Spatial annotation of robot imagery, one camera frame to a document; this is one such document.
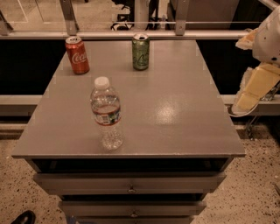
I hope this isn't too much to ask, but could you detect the metal glass railing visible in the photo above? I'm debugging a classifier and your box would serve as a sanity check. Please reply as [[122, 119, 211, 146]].
[[0, 0, 279, 39]]

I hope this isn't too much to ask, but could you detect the grey drawer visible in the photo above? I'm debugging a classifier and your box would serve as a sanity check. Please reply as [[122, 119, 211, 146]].
[[33, 172, 226, 195], [59, 201, 206, 218]]

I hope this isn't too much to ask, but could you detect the clear plastic water bottle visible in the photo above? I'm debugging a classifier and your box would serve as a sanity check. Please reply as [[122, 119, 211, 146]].
[[90, 76, 123, 151]]

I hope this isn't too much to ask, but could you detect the grey drawer cabinet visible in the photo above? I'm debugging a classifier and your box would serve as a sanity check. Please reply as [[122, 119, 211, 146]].
[[12, 40, 244, 224]]

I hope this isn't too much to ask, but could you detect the black shoe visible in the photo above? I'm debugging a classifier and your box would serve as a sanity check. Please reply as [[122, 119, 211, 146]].
[[11, 210, 36, 224]]

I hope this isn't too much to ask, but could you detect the green soda can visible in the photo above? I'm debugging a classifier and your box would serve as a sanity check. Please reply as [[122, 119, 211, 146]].
[[132, 33, 150, 71]]

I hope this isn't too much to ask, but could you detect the red Coca-Cola can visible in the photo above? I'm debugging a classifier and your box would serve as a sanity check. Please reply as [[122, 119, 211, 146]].
[[66, 36, 89, 74]]

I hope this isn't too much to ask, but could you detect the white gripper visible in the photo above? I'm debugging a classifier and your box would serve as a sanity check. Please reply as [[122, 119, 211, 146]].
[[234, 6, 280, 111]]

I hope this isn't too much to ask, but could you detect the lower grey drawer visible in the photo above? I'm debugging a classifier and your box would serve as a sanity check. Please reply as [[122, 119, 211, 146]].
[[59, 201, 206, 218]]

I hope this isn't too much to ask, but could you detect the upper grey drawer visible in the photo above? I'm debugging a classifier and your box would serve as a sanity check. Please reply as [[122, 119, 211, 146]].
[[33, 172, 226, 195]]

